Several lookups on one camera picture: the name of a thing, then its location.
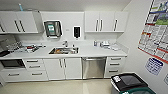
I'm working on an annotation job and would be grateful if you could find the black built-in microwave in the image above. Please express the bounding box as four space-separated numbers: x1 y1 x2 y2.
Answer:
0 58 27 70

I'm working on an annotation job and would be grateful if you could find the white folded cloth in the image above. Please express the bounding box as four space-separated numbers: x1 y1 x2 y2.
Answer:
109 43 122 52

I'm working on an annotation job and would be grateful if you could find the large printed wall poster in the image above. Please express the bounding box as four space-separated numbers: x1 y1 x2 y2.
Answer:
137 0 168 64

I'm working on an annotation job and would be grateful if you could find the black lid waste bin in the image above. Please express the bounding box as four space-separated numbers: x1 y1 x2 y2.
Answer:
110 73 144 94

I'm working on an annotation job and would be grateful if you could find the orange bowl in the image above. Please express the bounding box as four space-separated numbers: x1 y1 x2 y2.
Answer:
54 48 65 54

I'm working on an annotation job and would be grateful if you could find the stainless steel dishwasher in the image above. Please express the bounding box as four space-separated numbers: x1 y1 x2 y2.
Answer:
81 56 108 80

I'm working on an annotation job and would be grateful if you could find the white mug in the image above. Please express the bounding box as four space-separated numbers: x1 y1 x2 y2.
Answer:
68 48 76 55

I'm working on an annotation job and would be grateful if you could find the small blue wall sign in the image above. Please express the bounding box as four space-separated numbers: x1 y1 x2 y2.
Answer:
144 57 165 76

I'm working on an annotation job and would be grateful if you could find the steel sink basin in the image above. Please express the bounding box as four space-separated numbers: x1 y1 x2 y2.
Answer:
48 46 80 55

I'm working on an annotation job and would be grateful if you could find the stack of white plates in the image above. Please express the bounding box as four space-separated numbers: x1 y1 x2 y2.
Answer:
99 40 112 48

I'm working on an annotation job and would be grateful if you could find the white drawer stack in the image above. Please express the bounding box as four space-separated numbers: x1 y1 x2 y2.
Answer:
104 55 128 79
23 58 49 82

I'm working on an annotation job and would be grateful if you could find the black soap dispenser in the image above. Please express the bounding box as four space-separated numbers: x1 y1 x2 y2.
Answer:
72 25 82 40

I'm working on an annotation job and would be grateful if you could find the steel paper towel dispenser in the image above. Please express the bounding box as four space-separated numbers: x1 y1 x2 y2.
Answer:
43 20 63 39

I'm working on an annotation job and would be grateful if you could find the white two-door base cabinet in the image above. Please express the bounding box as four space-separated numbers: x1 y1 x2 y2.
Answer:
43 57 83 81

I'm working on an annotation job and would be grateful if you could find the blue recycling bin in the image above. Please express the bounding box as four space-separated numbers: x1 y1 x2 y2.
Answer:
118 82 158 94

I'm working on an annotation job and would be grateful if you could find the small green wall sign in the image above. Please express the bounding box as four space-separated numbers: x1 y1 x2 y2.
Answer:
162 73 168 86

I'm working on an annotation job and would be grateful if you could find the dark coffee machine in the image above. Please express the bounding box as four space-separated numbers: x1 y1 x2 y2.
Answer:
0 38 18 57

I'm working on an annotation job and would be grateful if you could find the chrome faucet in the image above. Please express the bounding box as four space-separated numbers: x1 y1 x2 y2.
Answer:
61 40 70 48

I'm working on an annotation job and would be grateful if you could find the wide white low drawer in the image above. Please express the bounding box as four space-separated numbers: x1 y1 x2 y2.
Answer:
0 68 28 83

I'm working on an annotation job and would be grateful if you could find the wide white wall cabinet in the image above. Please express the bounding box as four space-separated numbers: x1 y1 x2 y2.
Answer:
0 10 44 34

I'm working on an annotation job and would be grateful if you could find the blue bottle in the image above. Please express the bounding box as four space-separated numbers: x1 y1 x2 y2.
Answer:
18 3 24 12

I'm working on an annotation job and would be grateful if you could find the dish soap bottle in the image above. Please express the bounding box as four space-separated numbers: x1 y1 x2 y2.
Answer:
93 40 99 47

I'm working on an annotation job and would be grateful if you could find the dish rack with items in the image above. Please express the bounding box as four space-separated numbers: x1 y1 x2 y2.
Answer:
18 44 47 54

